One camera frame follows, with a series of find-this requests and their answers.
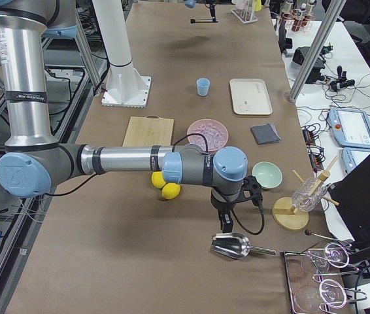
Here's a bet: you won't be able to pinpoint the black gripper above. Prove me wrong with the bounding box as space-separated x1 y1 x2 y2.
211 187 241 233
205 0 217 18

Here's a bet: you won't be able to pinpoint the steel muddler black tip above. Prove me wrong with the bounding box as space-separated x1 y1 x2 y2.
190 18 218 24

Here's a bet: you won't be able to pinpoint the light blue plastic cup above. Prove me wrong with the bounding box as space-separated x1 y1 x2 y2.
196 78 210 97

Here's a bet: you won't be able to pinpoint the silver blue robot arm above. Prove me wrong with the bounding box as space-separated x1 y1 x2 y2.
184 0 218 20
0 1 249 233

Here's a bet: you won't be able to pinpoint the steel ice scoop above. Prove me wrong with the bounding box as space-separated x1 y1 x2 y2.
211 232 277 259

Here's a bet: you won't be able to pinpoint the pink plastic cup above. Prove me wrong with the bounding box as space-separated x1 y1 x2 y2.
235 0 248 10

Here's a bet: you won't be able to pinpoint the yellow plastic cup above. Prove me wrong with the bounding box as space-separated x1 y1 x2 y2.
252 0 262 12

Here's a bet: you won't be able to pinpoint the wooden cup tree stand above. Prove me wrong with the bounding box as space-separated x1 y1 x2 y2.
273 156 339 230

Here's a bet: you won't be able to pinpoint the clear ice cubes pile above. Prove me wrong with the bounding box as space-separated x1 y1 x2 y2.
189 121 227 150

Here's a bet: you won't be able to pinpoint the light green bowl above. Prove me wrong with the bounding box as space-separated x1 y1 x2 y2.
252 162 282 190

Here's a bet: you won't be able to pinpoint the yellow lemon farther out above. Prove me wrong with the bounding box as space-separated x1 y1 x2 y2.
161 183 181 200

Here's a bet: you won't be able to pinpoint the wooden ball stirrer stick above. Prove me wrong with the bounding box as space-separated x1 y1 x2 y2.
304 229 334 240

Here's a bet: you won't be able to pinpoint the yellow lemon nearer board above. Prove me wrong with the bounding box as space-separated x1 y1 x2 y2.
151 171 167 189

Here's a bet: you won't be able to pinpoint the clear glass mug on stand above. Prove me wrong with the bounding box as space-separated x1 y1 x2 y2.
292 177 328 212

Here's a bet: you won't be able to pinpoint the pink bowl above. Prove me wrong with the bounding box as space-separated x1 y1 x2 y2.
186 118 229 152

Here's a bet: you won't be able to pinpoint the cream rabbit tray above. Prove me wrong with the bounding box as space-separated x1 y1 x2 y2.
229 78 273 116

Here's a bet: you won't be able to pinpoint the grey folded cloth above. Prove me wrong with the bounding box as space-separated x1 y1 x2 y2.
250 123 281 145

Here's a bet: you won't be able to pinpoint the upper hanging wine glass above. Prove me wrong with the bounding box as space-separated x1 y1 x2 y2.
301 242 349 274

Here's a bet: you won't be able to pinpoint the hanging wine glass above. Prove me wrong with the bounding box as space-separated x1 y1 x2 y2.
293 279 347 313
301 242 349 274

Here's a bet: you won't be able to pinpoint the wooden cutting board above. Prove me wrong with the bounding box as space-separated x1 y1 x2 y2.
122 116 174 147

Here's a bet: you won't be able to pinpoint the lower hanging wine glass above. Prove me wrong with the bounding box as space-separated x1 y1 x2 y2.
293 279 347 313

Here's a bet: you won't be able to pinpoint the black monitor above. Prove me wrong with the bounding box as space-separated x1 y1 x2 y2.
329 152 370 259

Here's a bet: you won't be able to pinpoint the lower blue teach pendant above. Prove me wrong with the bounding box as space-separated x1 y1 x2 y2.
341 147 370 174

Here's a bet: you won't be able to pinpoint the blue teach pendant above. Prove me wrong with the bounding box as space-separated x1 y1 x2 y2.
328 108 370 149
341 147 370 174

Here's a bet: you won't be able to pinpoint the upper blue teach pendant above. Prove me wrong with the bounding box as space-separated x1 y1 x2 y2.
328 108 370 149

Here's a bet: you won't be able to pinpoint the white wire cup rack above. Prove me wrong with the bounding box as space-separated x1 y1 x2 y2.
231 0 258 24

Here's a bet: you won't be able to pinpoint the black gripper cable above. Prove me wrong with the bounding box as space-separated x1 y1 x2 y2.
41 131 265 235

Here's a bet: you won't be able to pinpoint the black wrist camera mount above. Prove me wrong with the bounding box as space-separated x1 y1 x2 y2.
237 175 263 203

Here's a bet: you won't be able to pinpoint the black wire glass rack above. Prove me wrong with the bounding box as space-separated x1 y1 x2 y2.
282 240 367 313

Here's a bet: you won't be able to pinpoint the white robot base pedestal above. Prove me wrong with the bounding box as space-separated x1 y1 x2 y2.
93 0 152 108

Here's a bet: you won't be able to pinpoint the aluminium frame post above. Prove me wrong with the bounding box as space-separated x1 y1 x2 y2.
288 0 346 103

